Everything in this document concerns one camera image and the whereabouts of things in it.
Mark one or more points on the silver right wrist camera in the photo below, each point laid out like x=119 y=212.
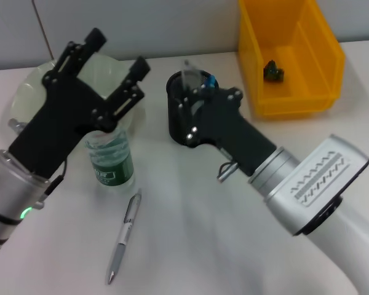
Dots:
x=319 y=184

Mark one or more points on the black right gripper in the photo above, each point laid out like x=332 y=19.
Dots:
x=230 y=132

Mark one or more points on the silver ballpoint pen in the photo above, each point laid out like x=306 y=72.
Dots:
x=118 y=255

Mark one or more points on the clear plastic ruler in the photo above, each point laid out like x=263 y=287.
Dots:
x=189 y=80

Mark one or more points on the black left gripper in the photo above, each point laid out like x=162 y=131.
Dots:
x=58 y=123

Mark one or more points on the black mesh pen holder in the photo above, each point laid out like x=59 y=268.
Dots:
x=175 y=123

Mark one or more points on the yellow plastic bin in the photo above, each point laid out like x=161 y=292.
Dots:
x=310 y=92

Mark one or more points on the clear water bottle green label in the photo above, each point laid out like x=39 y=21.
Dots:
x=110 y=166

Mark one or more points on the blue scissors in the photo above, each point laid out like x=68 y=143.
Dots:
x=210 y=80

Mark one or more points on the pale green wavy glass plate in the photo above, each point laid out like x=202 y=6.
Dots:
x=101 y=77

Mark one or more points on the green plastic wrapper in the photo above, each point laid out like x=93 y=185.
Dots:
x=273 y=72

